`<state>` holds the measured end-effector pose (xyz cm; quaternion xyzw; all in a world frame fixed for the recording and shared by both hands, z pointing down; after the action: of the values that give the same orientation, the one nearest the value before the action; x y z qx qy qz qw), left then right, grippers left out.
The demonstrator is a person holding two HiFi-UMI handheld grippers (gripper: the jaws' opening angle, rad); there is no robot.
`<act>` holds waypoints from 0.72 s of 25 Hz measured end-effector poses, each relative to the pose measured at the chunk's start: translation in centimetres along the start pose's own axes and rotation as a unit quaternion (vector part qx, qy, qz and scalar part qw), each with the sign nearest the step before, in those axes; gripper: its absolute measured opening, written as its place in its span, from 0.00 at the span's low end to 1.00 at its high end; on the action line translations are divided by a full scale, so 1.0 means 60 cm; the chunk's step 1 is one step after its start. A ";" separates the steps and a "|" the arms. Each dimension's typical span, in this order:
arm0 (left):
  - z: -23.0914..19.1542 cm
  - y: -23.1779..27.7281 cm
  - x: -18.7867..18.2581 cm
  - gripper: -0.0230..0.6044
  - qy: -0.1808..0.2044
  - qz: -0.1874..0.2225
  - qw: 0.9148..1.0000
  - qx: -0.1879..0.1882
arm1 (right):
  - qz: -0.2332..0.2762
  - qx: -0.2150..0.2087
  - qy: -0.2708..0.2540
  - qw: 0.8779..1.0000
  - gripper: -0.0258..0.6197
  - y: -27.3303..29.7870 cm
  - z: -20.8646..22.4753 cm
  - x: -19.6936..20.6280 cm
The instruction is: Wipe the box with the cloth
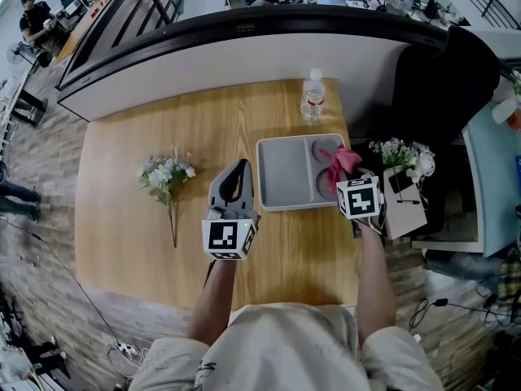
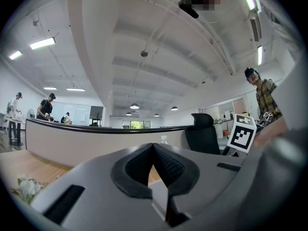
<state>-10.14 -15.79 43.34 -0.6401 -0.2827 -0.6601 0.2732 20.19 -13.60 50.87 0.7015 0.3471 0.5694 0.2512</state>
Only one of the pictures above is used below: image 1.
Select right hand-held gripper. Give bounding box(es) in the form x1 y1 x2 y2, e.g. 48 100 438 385
335 168 386 221

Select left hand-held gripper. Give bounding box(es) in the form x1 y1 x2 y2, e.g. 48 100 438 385
202 159 262 261

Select pink cloth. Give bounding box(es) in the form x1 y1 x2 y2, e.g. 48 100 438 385
317 144 363 191

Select grey box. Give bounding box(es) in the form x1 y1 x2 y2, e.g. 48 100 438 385
256 133 352 213

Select person's left forearm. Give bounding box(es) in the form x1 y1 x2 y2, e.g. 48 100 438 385
186 257 238 346

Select person's right forearm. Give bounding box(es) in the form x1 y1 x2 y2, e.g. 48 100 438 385
355 220 398 350

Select beige paper bag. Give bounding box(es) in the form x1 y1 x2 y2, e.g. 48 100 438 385
382 166 429 240

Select white flowers in bag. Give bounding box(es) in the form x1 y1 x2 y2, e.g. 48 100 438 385
368 137 436 185

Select artificial flower bouquet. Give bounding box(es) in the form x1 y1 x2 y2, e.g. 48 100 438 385
135 145 197 249

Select clear plastic water bottle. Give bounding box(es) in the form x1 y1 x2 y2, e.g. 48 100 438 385
300 68 327 123

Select white black-trimmed partition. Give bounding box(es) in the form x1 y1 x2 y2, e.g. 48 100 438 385
55 3 451 124

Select light blue table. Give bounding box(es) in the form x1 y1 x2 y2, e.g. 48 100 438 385
462 99 521 259

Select black office chair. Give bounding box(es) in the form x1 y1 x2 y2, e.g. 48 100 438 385
349 25 502 235

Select person's beige shirt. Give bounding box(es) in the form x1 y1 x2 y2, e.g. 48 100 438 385
129 302 445 391

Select standing fan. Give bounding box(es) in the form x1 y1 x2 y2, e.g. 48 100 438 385
5 42 42 75

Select black power adapter cable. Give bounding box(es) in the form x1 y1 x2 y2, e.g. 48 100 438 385
408 297 514 334

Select black floor cable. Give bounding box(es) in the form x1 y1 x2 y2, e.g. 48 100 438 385
0 213 123 348

